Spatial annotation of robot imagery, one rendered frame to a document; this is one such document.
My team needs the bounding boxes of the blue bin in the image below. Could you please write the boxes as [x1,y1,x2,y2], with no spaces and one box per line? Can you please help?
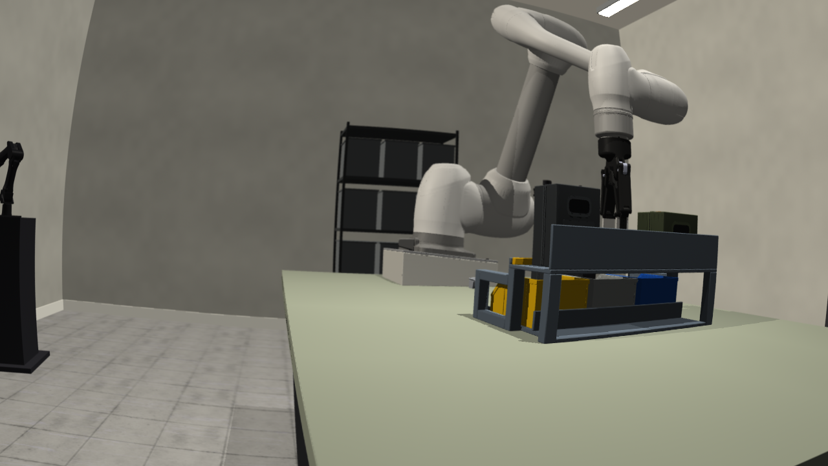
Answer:
[635,274,679,305]

